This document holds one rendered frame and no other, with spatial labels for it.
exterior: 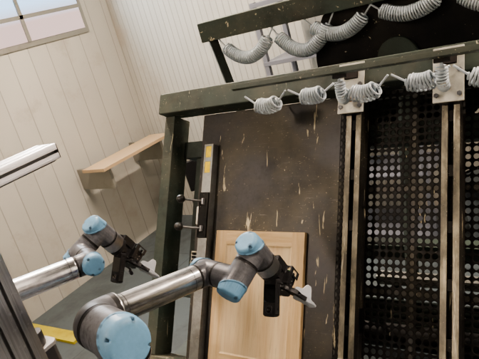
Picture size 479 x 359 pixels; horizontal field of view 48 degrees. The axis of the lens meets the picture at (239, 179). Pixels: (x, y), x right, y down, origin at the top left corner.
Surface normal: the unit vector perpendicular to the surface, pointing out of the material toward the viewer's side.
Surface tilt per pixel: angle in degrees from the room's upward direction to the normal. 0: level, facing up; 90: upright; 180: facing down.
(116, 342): 82
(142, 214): 90
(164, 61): 90
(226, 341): 58
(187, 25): 90
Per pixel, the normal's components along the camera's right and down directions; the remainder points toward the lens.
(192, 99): -0.58, -0.15
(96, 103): 0.82, -0.04
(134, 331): 0.62, -0.06
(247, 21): -0.53, 0.40
